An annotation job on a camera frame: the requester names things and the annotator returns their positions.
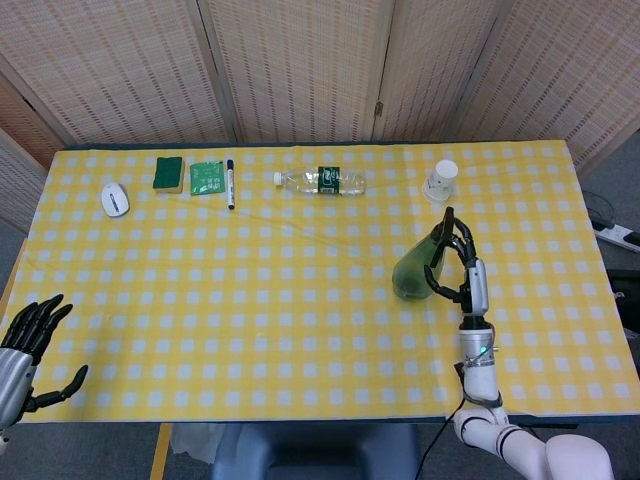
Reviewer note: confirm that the green flat packet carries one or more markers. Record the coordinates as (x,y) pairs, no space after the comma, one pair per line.
(206,179)

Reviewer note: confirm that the clear plastic bag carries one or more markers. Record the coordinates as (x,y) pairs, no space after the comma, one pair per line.
(192,442)

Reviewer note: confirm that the stack of white paper cups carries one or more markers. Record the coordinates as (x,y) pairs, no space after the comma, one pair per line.
(442,177)

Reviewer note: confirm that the white power strip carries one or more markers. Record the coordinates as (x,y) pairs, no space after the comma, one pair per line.
(620,235)

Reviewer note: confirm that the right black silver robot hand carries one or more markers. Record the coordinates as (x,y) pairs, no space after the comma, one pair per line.
(477,287)

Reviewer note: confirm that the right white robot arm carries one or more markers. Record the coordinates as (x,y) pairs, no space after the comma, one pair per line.
(480,370)

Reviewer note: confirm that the yellow wooden strip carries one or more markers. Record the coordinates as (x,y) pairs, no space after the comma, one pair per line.
(160,452)

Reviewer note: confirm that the brass screen hinge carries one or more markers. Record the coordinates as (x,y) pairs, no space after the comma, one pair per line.
(378,109)

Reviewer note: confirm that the black box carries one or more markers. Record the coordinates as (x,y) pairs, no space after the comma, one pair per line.
(627,295)

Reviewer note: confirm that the clear water bottle green label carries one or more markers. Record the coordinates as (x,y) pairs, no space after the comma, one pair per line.
(300,181)

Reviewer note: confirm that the white blue whiteboard marker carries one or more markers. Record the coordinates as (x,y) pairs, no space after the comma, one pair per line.
(230,182)

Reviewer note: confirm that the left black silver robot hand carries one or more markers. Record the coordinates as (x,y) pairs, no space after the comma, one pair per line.
(17,370)

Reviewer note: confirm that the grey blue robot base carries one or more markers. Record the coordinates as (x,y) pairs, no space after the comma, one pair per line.
(310,450)

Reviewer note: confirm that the green yellow sponge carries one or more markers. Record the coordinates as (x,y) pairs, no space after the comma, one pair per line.
(167,174)

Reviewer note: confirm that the white computer mouse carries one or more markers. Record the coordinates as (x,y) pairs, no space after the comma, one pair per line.
(115,200)

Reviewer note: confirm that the green translucent plastic bottle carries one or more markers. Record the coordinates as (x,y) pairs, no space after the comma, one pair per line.
(412,270)

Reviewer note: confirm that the yellow white checkered tablecloth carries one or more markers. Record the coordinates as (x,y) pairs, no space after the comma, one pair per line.
(250,300)

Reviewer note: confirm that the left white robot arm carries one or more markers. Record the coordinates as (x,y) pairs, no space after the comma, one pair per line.
(3,437)

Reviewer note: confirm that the woven folding screen panel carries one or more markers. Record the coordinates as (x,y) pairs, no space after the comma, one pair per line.
(565,70)
(295,65)
(115,65)
(430,65)
(20,150)

